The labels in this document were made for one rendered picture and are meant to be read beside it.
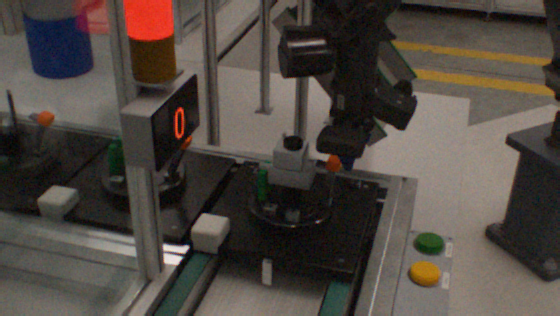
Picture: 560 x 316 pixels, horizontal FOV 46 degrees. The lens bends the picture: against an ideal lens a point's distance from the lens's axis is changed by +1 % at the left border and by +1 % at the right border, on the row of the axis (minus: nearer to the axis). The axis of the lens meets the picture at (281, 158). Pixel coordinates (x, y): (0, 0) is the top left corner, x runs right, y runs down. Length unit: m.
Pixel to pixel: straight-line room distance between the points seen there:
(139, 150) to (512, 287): 0.65
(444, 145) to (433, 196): 0.21
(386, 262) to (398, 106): 0.23
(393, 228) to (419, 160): 0.39
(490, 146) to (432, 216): 0.32
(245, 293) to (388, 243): 0.23
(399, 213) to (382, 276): 0.15
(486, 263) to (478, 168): 0.31
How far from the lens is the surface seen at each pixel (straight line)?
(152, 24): 0.72
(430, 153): 1.44
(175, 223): 1.00
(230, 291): 0.96
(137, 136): 0.74
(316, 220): 0.97
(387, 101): 0.88
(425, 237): 0.99
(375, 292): 0.91
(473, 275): 1.13
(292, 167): 0.96
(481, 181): 1.37
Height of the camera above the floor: 1.56
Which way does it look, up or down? 31 degrees down
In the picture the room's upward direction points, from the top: 1 degrees clockwise
